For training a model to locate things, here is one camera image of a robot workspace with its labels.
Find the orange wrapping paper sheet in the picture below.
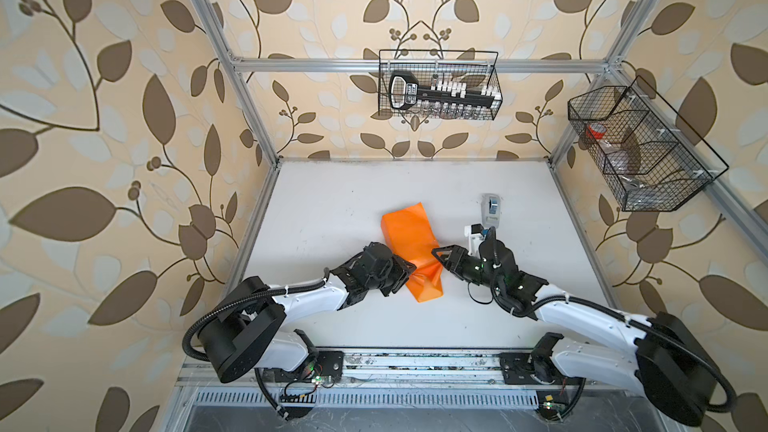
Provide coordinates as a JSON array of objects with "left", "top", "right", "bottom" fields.
[{"left": 381, "top": 203, "right": 443, "bottom": 303}]

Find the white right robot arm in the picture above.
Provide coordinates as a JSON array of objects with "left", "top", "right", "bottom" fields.
[{"left": 432, "top": 224, "right": 737, "bottom": 427}]

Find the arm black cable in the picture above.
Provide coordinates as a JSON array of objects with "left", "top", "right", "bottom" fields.
[
  {"left": 181, "top": 269, "right": 331, "bottom": 421},
  {"left": 491, "top": 293, "right": 739, "bottom": 421}
]

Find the grey tape dispenser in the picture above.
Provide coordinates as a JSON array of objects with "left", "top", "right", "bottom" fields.
[{"left": 480, "top": 193, "right": 501, "bottom": 229}]

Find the black wire basket back wall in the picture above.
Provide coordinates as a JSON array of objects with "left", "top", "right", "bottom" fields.
[{"left": 378, "top": 48, "right": 503, "bottom": 121}]

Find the black wire basket right wall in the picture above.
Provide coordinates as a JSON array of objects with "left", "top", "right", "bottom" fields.
[{"left": 568, "top": 76, "right": 729, "bottom": 212}]

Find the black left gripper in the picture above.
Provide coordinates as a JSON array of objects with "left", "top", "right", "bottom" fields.
[{"left": 366, "top": 252, "right": 421, "bottom": 295}]

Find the red capped clear bottle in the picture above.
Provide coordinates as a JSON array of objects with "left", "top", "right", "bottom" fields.
[{"left": 586, "top": 123, "right": 636, "bottom": 188}]

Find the aluminium frame post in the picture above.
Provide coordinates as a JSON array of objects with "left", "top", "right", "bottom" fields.
[{"left": 190, "top": 0, "right": 279, "bottom": 169}]

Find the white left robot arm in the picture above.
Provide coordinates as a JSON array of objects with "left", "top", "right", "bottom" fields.
[{"left": 182, "top": 242, "right": 416, "bottom": 384}]

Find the black wire basket wall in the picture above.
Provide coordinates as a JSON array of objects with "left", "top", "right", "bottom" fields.
[
  {"left": 568, "top": 76, "right": 729, "bottom": 212},
  {"left": 378, "top": 48, "right": 503, "bottom": 121}
]

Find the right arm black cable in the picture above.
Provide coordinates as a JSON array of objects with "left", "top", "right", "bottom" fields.
[{"left": 491, "top": 293, "right": 739, "bottom": 421}]

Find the black white tool in basket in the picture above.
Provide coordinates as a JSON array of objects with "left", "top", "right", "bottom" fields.
[{"left": 384, "top": 70, "right": 503, "bottom": 115}]

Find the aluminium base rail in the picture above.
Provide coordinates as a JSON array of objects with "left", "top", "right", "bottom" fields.
[{"left": 176, "top": 343, "right": 644, "bottom": 396}]

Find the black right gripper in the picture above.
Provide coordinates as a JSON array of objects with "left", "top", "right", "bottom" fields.
[{"left": 432, "top": 244, "right": 502, "bottom": 295}]

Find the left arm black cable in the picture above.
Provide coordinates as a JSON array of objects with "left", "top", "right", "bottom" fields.
[{"left": 181, "top": 269, "right": 331, "bottom": 421}]

